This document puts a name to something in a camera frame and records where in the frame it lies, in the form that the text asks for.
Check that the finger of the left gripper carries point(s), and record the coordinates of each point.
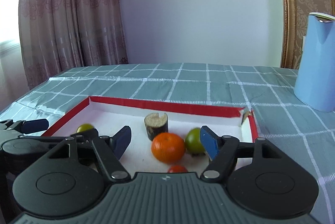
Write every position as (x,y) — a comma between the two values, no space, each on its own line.
(14,129)
(83,140)

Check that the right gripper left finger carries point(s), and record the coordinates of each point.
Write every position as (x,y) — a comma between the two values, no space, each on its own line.
(107,152)

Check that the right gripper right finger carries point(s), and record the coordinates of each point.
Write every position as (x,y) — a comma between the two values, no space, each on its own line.
(223,152)

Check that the large green tomato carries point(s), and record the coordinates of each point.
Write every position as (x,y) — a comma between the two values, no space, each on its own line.
(84,127)

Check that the red cherry tomato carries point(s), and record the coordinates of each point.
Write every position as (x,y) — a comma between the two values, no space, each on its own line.
(177,169)

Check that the dark sugarcane piece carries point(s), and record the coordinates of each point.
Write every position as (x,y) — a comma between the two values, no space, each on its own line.
(156,124)

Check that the orange mandarin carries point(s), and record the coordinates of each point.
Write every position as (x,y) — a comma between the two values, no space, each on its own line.
(168,148)

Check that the red shallow cardboard box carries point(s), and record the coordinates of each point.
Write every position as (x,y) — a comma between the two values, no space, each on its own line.
(108,115)

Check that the teal checked bed sheet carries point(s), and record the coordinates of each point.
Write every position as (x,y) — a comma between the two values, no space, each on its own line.
(305,134)

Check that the light blue electric kettle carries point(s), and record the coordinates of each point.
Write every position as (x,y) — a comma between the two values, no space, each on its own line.
(314,85)

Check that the pink patterned curtain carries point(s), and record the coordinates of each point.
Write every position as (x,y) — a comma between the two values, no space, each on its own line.
(57,35)

